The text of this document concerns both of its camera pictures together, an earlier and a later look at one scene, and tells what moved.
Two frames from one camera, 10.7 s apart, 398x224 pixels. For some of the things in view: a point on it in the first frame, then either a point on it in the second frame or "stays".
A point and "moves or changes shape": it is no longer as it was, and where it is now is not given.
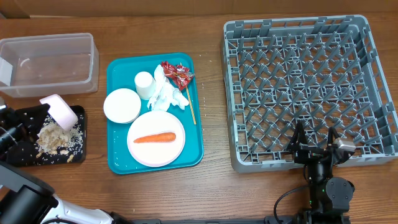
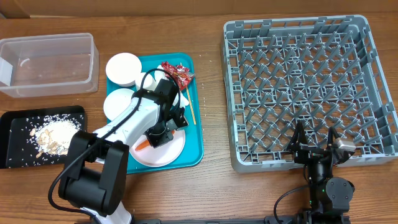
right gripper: [308, 153] stays
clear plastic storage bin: [54, 65] stays
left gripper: [20, 118] to [157, 140]
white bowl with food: [122, 106] stays
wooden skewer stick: [191, 104] stays
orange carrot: [163, 137] moves or changes shape
